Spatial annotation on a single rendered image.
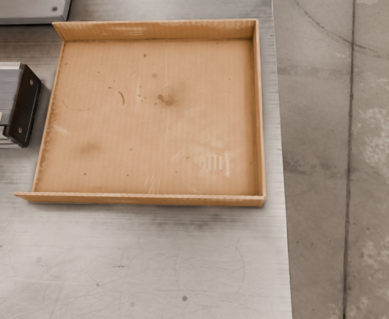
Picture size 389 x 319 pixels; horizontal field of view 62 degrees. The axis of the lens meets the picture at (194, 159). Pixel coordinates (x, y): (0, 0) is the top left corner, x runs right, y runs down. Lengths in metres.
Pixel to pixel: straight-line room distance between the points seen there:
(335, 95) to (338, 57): 0.20
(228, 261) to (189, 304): 0.07
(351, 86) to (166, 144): 1.22
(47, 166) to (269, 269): 0.32
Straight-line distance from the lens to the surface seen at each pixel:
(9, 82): 0.51
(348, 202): 1.37
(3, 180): 0.51
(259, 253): 0.41
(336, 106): 1.50
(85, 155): 0.47
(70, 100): 0.51
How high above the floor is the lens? 1.24
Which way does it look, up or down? 70 degrees down
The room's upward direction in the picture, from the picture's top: 10 degrees counter-clockwise
